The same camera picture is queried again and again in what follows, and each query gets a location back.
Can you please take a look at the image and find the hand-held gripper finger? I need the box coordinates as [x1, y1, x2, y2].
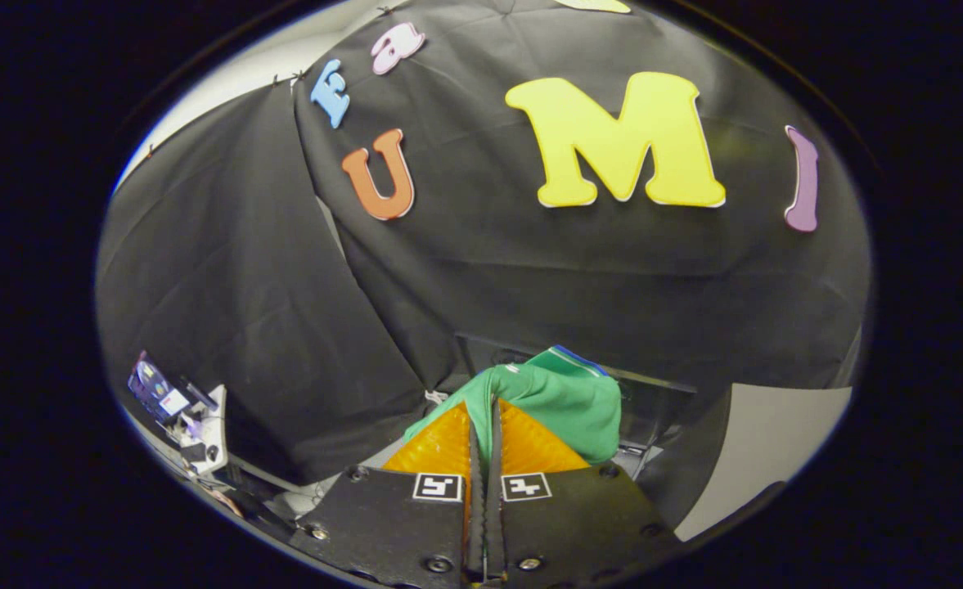
[485, 397, 682, 586]
[289, 399, 486, 586]

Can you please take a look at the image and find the green polo shirt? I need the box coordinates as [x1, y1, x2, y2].
[403, 345, 623, 467]

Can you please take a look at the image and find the black backdrop cloth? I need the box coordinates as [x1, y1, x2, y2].
[95, 0, 873, 492]

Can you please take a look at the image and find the white equipment rack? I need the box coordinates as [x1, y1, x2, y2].
[127, 352, 228, 477]

